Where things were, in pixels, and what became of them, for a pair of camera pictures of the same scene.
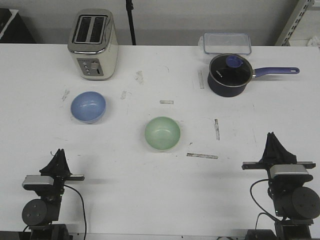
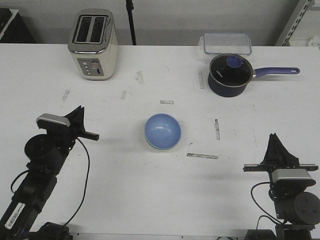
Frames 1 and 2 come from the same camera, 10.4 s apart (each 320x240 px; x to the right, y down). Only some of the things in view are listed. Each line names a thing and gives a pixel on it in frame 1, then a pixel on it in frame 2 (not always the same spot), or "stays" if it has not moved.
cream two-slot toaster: (93, 43) stays
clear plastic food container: (226, 43) stays
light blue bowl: (88, 107) to (162, 131)
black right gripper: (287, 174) stays
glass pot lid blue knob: (231, 69) stays
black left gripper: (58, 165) to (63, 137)
